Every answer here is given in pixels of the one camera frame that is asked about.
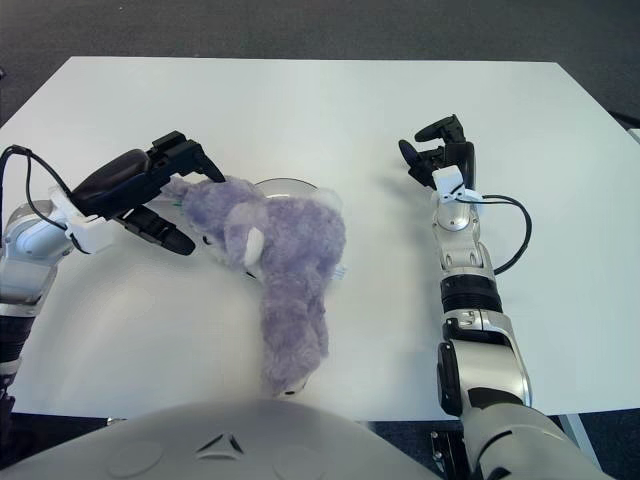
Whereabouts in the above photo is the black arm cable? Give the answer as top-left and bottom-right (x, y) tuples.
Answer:
(479, 194), (532, 275)
(0, 144), (76, 239)

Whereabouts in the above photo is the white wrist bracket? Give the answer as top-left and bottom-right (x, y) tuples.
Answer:
(48, 184), (109, 254)
(430, 167), (485, 205)

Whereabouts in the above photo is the purple plush bunny doll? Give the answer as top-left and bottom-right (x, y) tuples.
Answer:
(162, 174), (350, 399)

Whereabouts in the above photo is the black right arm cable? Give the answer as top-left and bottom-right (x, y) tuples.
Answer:
(479, 194), (532, 275)

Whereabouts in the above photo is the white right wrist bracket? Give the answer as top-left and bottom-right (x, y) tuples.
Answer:
(430, 167), (485, 205)

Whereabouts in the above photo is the grey table leg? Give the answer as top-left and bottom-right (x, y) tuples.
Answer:
(558, 414), (599, 480)

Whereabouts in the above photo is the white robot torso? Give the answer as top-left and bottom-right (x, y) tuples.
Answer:
(9, 399), (441, 480)

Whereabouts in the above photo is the black metal stand bracket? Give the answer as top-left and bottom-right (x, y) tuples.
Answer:
(429, 429), (469, 480)

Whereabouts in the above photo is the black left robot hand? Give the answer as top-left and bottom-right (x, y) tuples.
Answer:
(67, 130), (226, 256)

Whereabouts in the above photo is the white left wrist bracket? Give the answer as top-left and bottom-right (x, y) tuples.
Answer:
(48, 184), (109, 254)

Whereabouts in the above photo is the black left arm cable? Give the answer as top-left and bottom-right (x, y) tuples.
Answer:
(0, 144), (76, 239)

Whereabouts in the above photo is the white plate with black rim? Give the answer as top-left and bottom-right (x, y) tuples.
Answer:
(243, 177), (346, 280)

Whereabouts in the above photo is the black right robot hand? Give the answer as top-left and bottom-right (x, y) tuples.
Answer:
(398, 114), (475, 195)

